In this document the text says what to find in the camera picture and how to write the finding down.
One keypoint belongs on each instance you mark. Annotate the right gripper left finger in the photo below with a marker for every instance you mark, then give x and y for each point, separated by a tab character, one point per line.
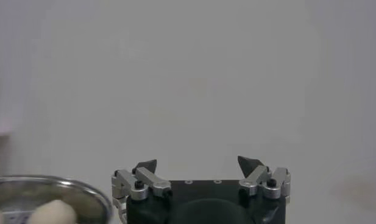
139	182

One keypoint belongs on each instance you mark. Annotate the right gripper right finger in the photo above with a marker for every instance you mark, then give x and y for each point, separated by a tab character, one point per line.
257	179

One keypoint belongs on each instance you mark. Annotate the stainless steel steamer basket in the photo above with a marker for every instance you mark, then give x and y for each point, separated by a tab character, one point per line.
84	202

